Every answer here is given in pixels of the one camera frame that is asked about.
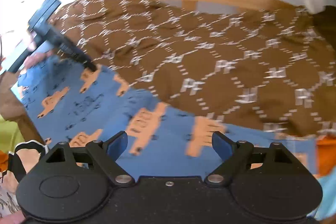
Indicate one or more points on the brown PF patterned blanket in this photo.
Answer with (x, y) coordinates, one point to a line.
(265, 70)

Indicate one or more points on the colorful striped bedsheet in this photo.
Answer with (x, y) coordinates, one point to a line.
(20, 129)

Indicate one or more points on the blue pants orange trucks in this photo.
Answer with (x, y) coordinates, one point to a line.
(65, 103)

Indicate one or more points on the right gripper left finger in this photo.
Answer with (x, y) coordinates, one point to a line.
(104, 155)

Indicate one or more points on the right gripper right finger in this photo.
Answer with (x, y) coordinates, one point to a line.
(234, 156)

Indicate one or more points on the black white trimmed garment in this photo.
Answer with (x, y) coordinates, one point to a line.
(25, 156)

